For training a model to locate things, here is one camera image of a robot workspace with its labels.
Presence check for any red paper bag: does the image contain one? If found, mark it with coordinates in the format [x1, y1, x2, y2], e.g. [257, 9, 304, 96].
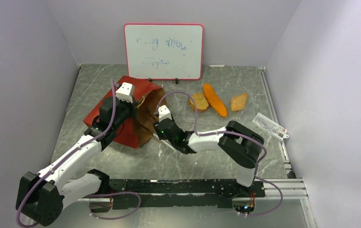
[83, 75, 167, 149]

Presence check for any orange fake bread piece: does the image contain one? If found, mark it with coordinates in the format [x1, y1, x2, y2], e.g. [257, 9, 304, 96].
[191, 93, 210, 112]

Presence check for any orange fake baguette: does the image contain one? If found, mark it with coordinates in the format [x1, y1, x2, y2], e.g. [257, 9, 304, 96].
[203, 83, 228, 117]

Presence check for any orange fake bread slice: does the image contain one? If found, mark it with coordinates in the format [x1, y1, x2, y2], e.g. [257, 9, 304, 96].
[231, 93, 248, 112]

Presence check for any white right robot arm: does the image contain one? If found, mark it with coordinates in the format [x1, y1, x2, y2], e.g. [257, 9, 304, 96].
[153, 118, 267, 197]

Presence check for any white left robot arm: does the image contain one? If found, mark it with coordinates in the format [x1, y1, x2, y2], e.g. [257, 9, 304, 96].
[16, 95, 138, 228]

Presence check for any pink framed whiteboard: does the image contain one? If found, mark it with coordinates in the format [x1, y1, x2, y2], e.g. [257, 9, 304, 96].
[124, 23, 204, 80]

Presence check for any white printed card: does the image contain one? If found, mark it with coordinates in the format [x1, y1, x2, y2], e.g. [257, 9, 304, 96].
[252, 113, 290, 141]

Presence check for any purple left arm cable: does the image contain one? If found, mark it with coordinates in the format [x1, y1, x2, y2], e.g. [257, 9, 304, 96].
[16, 78, 119, 228]

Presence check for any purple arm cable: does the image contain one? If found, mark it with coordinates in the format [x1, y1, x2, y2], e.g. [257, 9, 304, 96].
[155, 91, 283, 218]
[16, 78, 119, 228]

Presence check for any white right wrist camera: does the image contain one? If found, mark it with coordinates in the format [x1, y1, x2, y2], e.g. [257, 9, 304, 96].
[158, 105, 173, 122]

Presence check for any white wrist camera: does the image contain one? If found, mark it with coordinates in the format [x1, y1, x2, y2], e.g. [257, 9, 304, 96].
[116, 82, 135, 104]
[158, 105, 173, 122]

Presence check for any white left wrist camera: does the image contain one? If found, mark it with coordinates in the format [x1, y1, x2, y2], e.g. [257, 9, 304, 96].
[116, 82, 135, 104]

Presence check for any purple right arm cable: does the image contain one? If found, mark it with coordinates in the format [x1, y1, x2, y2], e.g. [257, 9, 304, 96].
[155, 91, 283, 218]

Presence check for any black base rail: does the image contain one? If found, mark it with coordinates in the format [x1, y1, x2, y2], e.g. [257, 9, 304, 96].
[82, 178, 266, 211]

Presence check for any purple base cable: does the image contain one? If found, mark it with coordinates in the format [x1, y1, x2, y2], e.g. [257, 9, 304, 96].
[88, 192, 142, 220]

